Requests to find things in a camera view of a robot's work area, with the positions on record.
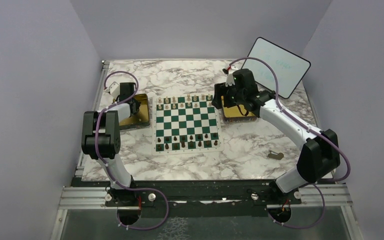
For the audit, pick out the green white chess board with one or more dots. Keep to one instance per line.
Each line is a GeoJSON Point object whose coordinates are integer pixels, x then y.
{"type": "Point", "coordinates": [185, 122]}

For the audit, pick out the small whiteboard on stand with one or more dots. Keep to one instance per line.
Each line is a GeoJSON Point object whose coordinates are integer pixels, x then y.
{"type": "Point", "coordinates": [289, 67]}

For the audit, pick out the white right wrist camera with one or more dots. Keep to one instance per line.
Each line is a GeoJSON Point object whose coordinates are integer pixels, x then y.
{"type": "Point", "coordinates": [230, 79]}

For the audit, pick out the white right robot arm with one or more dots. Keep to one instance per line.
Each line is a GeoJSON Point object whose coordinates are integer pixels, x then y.
{"type": "Point", "coordinates": [318, 148]}

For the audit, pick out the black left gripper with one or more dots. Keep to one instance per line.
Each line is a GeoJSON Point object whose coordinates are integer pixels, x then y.
{"type": "Point", "coordinates": [137, 103]}

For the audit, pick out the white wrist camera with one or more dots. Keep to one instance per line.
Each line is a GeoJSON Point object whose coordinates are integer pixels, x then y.
{"type": "Point", "coordinates": [230, 79]}
{"type": "Point", "coordinates": [114, 89]}

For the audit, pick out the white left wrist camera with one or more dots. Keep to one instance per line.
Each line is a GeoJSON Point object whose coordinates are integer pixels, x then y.
{"type": "Point", "coordinates": [114, 89]}

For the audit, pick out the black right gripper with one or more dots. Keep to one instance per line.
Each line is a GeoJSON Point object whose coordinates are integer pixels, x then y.
{"type": "Point", "coordinates": [220, 89]}

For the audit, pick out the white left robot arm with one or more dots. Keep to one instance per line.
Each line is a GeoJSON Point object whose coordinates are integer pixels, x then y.
{"type": "Point", "coordinates": [101, 139]}

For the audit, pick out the gold metal tin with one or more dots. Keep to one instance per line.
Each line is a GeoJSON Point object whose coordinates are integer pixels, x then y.
{"type": "Point", "coordinates": [140, 117]}
{"type": "Point", "coordinates": [236, 114]}

